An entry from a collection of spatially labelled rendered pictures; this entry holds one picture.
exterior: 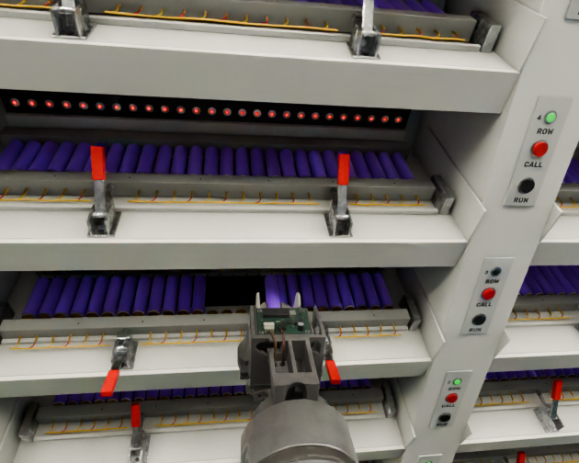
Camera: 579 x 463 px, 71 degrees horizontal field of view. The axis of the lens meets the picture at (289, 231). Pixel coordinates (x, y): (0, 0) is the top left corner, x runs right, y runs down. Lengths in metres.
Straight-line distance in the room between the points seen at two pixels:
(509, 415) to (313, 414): 0.60
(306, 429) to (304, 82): 0.30
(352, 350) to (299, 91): 0.37
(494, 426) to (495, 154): 0.52
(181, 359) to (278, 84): 0.37
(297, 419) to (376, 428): 0.45
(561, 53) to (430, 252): 0.24
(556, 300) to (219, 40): 0.64
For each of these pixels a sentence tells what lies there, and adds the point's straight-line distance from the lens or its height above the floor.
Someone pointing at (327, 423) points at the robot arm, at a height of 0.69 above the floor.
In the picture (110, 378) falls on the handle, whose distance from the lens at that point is 0.54.
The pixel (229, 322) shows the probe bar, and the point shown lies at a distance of 0.58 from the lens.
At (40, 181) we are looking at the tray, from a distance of 0.54.
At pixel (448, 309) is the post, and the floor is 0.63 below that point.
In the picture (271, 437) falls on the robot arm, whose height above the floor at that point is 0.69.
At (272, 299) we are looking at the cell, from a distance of 0.54.
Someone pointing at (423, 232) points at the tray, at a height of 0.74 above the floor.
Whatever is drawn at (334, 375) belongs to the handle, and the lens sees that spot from 0.53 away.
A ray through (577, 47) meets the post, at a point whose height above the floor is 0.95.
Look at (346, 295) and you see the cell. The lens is 0.64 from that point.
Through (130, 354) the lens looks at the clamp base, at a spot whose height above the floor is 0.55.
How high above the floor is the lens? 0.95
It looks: 27 degrees down
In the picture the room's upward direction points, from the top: 4 degrees clockwise
